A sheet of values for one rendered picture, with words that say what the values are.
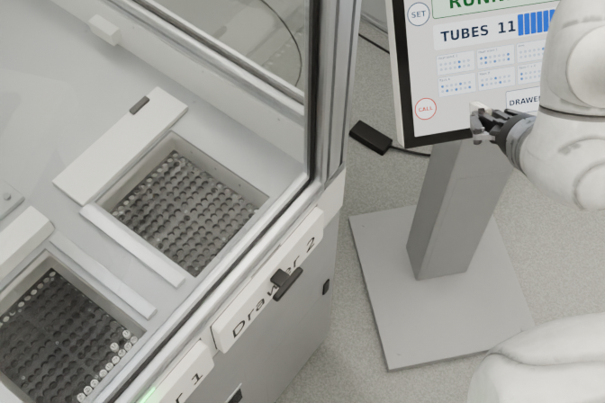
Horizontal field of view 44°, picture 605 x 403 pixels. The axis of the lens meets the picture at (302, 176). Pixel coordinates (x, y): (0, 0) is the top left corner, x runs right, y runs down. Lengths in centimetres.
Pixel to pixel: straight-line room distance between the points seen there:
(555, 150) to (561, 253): 146
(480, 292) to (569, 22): 140
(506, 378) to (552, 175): 56
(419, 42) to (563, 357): 92
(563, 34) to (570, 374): 59
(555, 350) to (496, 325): 178
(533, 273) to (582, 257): 17
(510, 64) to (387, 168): 115
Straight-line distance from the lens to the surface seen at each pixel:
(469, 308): 227
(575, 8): 101
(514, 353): 50
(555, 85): 101
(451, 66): 137
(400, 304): 224
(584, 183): 100
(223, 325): 125
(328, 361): 220
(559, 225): 251
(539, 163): 105
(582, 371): 49
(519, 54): 141
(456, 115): 139
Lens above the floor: 209
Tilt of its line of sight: 58 degrees down
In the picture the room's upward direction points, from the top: straight up
